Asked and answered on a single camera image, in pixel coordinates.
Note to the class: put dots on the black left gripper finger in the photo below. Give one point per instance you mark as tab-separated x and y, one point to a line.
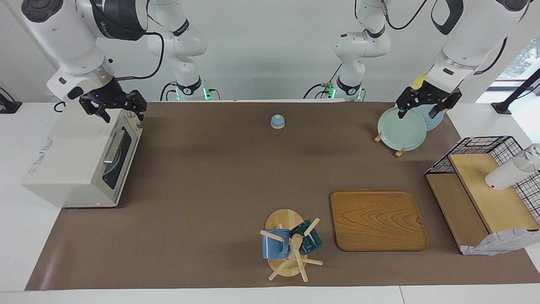
402	111
435	111

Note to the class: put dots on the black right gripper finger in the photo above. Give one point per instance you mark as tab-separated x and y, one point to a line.
140	114
103	115

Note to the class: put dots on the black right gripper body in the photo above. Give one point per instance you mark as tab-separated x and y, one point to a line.
110	98

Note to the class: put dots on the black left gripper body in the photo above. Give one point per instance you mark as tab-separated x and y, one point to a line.
427	95

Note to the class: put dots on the white toaster oven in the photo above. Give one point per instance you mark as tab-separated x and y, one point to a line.
67	160

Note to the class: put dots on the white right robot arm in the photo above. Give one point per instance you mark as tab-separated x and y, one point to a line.
67	42

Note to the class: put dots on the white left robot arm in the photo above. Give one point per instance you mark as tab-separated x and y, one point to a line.
468	38

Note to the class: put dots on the light blue racked plate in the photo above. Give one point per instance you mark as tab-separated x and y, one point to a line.
434	122

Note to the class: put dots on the yellow plate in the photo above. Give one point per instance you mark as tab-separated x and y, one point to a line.
421	79

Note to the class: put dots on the pale green plate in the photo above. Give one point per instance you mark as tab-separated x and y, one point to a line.
400	128

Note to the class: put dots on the wooden plate rack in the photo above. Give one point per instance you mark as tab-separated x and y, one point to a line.
399	153

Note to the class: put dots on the black table clamp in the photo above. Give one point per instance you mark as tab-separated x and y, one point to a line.
10	107

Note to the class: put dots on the white cup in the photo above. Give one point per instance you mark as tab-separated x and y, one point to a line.
504	176

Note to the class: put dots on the wooden shelf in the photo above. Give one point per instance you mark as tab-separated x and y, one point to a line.
493	202

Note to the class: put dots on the clear glass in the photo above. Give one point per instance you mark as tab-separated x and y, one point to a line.
535	154

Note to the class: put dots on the wooden serving tray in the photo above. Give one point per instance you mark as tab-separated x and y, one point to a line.
379	219

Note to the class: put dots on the brown table mat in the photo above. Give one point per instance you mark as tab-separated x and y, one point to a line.
202	211

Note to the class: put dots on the small blue-topped bell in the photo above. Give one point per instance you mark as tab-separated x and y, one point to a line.
277	122

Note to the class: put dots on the white patterned cloth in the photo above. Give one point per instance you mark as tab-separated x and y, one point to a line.
493	245

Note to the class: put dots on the dark green mug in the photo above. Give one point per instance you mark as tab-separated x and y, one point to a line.
312	242

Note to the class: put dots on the wooden mug tree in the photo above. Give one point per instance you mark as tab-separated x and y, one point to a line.
283	219

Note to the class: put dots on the blue mug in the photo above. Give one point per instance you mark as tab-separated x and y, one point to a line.
272	249

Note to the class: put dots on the black camera stand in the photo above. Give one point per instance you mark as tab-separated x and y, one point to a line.
502	107

